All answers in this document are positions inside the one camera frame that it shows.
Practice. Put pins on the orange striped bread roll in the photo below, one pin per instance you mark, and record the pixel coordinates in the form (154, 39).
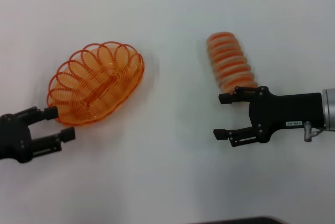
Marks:
(230, 61)

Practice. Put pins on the silver elbow connector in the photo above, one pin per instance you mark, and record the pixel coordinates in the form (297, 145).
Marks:
(307, 132)

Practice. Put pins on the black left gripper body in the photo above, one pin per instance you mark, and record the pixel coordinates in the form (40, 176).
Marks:
(13, 137)

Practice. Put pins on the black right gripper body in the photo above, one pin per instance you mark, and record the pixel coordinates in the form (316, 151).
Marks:
(282, 111)

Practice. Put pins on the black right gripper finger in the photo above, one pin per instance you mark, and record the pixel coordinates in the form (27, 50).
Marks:
(225, 99)
(220, 133)

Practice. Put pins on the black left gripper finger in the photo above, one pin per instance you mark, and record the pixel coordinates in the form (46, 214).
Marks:
(68, 135)
(49, 114)

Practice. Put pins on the dark rounded robot base edge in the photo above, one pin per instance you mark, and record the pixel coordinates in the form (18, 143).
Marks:
(248, 221)

